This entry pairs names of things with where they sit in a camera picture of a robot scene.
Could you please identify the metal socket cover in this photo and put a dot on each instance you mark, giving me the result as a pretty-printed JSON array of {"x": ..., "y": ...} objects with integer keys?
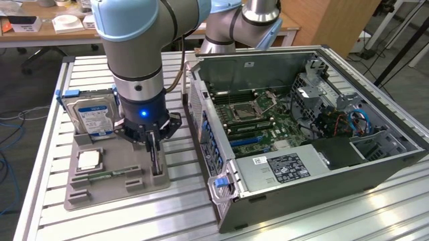
[{"x": 267, "y": 101}]

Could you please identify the white labelled box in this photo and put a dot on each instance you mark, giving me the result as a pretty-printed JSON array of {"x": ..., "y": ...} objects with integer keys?
[{"x": 88, "y": 23}]

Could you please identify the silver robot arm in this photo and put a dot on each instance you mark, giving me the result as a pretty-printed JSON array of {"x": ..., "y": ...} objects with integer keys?
[{"x": 134, "y": 50}]

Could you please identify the black floor adapter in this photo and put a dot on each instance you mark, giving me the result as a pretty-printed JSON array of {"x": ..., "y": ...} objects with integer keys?
[{"x": 370, "y": 54}]

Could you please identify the white box with black top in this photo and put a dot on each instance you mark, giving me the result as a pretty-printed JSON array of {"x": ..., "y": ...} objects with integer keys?
[{"x": 25, "y": 26}]

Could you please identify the grey cup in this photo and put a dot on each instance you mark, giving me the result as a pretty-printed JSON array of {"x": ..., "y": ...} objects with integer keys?
[{"x": 46, "y": 3}]

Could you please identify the orange box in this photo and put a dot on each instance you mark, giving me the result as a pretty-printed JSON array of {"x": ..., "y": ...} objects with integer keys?
[{"x": 5, "y": 27}]

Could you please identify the NVIDIA graphics card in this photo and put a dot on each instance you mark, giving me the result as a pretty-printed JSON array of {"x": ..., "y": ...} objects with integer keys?
[{"x": 156, "y": 162}]

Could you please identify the green motherboard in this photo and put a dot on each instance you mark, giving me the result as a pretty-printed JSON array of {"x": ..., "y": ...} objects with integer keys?
[{"x": 285, "y": 125}]

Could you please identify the blue expansion slot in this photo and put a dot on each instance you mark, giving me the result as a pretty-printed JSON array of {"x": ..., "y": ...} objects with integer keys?
[{"x": 247, "y": 141}]

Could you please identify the black pole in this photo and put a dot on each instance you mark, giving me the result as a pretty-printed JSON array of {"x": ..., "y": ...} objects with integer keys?
[{"x": 403, "y": 55}]

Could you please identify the grey parts rack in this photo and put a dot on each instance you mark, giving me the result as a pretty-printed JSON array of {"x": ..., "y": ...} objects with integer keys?
[{"x": 114, "y": 190}]

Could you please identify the open PC case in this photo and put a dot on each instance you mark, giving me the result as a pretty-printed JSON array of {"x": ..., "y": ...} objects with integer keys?
[{"x": 301, "y": 200}]

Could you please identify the wooden desk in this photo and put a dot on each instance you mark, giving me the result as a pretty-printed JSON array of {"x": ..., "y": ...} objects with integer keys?
[{"x": 43, "y": 35}]

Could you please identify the hard disk with blue caddy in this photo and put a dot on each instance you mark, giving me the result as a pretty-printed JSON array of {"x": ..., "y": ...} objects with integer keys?
[{"x": 90, "y": 118}]

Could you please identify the white floor unit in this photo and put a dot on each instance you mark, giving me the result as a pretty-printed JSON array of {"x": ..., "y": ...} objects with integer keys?
[{"x": 364, "y": 44}]

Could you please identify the green RAM stick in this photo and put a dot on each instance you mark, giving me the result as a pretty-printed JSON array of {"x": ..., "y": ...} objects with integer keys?
[{"x": 101, "y": 175}]

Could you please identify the wooden cabinet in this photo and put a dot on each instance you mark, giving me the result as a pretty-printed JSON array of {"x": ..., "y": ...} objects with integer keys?
[{"x": 335, "y": 25}]

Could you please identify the CPU socket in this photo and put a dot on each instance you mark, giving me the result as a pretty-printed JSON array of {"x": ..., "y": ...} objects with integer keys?
[{"x": 245, "y": 111}]

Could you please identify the silver CPU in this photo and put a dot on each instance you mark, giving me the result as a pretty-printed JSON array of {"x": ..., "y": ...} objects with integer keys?
[{"x": 89, "y": 160}]

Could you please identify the installed RAM stick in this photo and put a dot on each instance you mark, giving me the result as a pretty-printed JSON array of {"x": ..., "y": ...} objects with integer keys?
[{"x": 252, "y": 127}]

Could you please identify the blue case latch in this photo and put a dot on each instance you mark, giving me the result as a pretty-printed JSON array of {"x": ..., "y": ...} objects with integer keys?
[{"x": 221, "y": 181}]

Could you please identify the silver chipset heat sink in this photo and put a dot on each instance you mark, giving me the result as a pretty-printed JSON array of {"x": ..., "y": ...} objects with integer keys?
[{"x": 283, "y": 145}]

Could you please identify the grey power supply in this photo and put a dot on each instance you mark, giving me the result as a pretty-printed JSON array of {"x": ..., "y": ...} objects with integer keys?
[{"x": 252, "y": 173}]

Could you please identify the perforated metal disk bay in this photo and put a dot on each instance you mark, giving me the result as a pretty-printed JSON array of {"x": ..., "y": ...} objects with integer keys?
[{"x": 304, "y": 105}]

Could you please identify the black plastic shroud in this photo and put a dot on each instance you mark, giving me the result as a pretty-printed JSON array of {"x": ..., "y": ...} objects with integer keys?
[{"x": 335, "y": 153}]

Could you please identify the metal drive cage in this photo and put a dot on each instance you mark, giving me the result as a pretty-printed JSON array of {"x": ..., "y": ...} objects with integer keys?
[{"x": 379, "y": 148}]

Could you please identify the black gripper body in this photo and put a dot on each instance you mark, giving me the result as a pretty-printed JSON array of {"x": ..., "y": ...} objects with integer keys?
[{"x": 144, "y": 113}]

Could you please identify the white square dispenser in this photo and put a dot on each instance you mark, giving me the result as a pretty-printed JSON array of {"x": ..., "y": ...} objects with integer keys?
[{"x": 69, "y": 23}]

